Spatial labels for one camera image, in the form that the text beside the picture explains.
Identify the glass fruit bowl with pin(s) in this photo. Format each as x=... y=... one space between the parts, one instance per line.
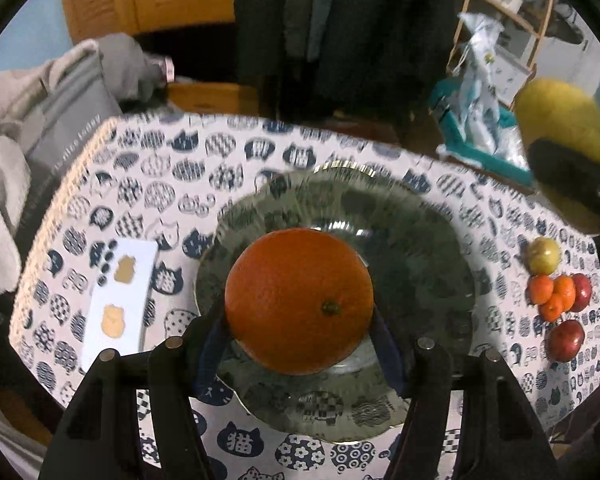
x=410 y=260

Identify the white box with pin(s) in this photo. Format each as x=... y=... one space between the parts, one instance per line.
x=512 y=77

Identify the white cat sticker sheet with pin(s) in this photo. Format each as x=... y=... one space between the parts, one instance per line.
x=130 y=320

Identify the large orange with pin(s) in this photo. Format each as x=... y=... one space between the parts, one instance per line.
x=290 y=300

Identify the dark hanging coats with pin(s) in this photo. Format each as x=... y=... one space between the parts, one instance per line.
x=360 y=35

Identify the white paw sticker sheet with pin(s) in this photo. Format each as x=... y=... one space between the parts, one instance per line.
x=140 y=255

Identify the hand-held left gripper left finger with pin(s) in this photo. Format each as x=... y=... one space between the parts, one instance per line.
x=209 y=357

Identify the white blue plastic bag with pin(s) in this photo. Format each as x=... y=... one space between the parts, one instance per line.
x=480 y=95

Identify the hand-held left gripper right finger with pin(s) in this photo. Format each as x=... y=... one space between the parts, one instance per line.
x=387 y=355

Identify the clear plastic bag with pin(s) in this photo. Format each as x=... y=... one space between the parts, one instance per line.
x=515 y=150

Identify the small tangerine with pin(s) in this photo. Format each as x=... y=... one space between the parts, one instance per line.
x=551 y=309
x=566 y=290
x=539 y=290

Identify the yellow green pear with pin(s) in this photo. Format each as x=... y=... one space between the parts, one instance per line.
x=544 y=255

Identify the grey tote bag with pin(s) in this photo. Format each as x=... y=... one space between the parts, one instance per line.
x=75 y=115

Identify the teal box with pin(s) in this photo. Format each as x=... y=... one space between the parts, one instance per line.
x=472 y=152

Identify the red apple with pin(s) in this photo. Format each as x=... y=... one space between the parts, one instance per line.
x=582 y=292
x=566 y=340

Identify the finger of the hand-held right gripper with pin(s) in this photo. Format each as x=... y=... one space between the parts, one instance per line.
x=570 y=175

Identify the wooden shelf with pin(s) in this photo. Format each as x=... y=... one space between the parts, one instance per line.
x=547 y=20

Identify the cat print tablecloth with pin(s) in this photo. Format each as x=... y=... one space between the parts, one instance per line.
x=330 y=141

